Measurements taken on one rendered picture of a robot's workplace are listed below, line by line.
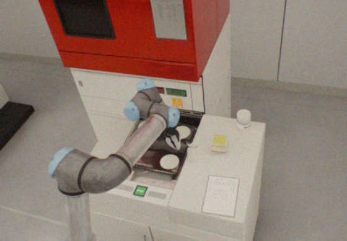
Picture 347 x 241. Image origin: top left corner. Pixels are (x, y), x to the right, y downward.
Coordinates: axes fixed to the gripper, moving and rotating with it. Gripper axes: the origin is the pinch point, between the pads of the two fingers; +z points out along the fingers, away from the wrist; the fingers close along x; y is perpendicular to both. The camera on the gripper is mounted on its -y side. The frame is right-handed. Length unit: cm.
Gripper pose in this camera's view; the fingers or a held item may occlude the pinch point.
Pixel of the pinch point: (176, 148)
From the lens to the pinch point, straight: 165.1
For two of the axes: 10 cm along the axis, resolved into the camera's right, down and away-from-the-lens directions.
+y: 3.0, -5.9, 7.5
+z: 4.3, 7.9, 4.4
